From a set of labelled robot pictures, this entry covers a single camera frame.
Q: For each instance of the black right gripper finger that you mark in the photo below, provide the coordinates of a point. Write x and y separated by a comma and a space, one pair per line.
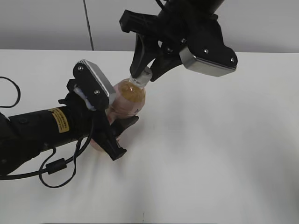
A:
164, 61
146, 50

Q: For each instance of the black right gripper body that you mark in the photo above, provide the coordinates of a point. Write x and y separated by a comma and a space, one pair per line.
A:
174, 27

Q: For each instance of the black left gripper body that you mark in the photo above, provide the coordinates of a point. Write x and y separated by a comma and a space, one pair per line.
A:
85, 121

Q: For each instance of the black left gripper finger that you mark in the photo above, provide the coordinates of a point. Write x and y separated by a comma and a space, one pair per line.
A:
120, 125

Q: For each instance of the pink peach tea bottle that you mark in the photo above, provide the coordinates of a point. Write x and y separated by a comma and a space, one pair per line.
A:
130, 99

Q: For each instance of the white bottle cap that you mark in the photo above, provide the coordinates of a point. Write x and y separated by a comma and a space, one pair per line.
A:
145, 76

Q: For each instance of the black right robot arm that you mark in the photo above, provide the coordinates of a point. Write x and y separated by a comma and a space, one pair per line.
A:
194, 5

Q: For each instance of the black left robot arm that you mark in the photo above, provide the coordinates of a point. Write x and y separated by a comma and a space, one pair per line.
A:
23, 137

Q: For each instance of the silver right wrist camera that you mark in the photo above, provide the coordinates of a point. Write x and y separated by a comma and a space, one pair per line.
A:
208, 57

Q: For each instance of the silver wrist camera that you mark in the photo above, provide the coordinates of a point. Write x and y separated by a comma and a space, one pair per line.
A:
208, 57
94, 84

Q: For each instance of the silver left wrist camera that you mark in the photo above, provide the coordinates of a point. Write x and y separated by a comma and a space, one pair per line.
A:
94, 84

